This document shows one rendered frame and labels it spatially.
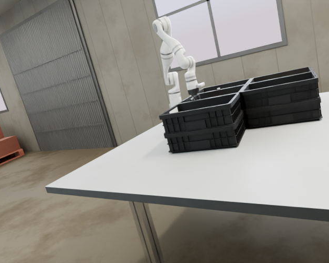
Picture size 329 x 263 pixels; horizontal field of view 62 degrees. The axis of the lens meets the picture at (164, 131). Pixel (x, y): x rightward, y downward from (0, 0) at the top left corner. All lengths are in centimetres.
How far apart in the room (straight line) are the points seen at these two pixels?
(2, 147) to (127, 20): 424
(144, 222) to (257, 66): 265
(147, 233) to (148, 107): 324
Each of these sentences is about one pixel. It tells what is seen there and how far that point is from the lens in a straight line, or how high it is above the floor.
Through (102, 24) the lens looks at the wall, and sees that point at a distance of 477.
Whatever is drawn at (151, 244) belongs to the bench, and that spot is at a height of 40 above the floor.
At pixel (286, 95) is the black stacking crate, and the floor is 86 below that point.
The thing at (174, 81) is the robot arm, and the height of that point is 105.
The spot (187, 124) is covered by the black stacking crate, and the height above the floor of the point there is 86.
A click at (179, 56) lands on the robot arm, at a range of 181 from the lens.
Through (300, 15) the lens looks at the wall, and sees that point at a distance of 346.
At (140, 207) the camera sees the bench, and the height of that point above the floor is 59.
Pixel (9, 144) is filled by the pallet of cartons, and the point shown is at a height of 36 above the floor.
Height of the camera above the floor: 118
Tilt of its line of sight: 13 degrees down
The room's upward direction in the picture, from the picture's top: 14 degrees counter-clockwise
